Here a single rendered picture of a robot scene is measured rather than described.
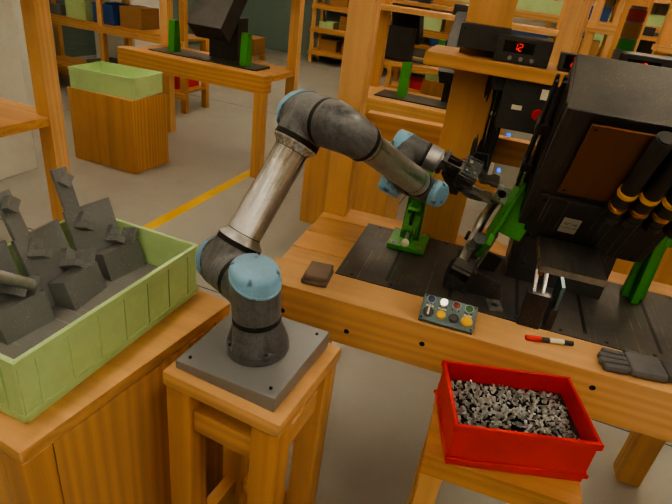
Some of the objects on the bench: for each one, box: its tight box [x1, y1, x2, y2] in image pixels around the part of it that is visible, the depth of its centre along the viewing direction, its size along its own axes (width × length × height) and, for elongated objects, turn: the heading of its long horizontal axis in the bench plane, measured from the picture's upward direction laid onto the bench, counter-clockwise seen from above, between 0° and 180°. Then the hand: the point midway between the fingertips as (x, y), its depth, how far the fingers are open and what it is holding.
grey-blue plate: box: [544, 276, 566, 329], centre depth 148 cm, size 10×2×14 cm, turn 150°
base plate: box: [335, 223, 672, 363], centre depth 168 cm, size 42×110×2 cm, turn 60°
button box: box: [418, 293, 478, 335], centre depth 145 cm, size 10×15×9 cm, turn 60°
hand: (498, 195), depth 155 cm, fingers open, 4 cm apart
